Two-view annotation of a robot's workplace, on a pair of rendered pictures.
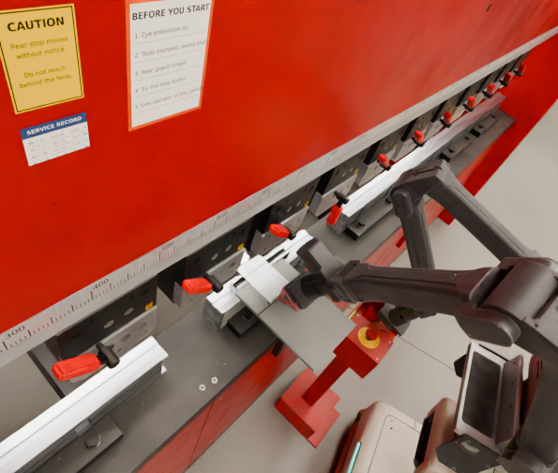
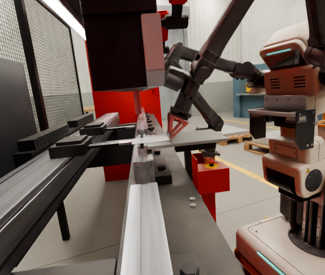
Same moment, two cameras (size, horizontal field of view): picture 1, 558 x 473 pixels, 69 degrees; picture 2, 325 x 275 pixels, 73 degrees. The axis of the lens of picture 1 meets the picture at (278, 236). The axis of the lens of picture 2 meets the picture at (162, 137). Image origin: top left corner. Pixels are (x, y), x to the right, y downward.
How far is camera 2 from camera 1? 76 cm
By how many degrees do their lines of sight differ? 43
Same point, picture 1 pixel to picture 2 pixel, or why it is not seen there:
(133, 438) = (207, 258)
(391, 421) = (252, 229)
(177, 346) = not seen: hidden behind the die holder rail
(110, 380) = (142, 213)
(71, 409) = (144, 246)
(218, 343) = (165, 191)
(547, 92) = (154, 97)
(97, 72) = not seen: outside the picture
